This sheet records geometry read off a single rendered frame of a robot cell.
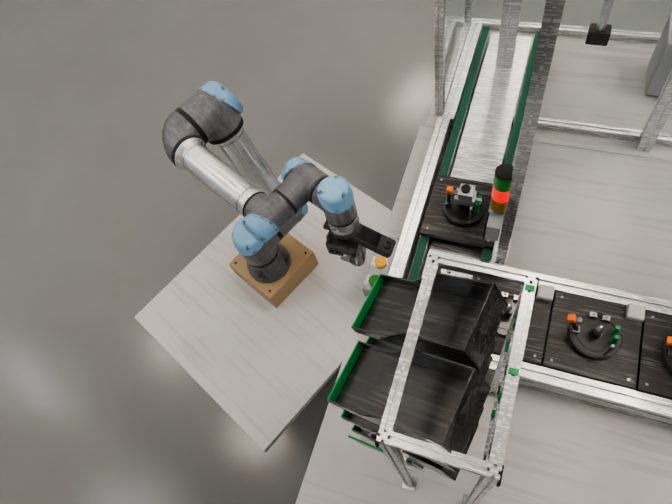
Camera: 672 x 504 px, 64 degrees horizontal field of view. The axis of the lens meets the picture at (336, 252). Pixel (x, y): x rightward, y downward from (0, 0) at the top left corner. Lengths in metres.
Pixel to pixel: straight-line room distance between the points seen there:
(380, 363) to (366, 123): 2.49
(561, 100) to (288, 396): 1.50
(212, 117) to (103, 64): 3.13
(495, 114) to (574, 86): 0.36
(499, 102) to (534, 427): 1.19
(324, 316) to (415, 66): 2.22
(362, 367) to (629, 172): 1.38
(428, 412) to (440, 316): 0.18
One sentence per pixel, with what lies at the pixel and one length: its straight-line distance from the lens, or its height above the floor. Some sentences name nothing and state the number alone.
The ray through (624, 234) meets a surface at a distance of 2.02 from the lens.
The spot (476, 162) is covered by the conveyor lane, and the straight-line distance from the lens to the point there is 2.04.
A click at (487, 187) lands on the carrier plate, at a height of 0.97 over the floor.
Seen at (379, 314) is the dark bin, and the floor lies 1.52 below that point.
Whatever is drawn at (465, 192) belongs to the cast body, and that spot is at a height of 1.09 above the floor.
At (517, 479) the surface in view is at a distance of 1.71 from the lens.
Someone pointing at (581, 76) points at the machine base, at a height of 0.86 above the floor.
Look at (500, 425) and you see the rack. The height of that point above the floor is 1.66.
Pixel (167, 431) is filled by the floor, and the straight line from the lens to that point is 2.88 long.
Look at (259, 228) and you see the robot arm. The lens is 1.22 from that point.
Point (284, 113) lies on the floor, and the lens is 3.59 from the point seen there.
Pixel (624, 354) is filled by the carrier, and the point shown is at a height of 0.97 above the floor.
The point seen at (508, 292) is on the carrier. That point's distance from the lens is 1.71.
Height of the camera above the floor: 2.55
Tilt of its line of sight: 60 degrees down
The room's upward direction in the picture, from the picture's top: 20 degrees counter-clockwise
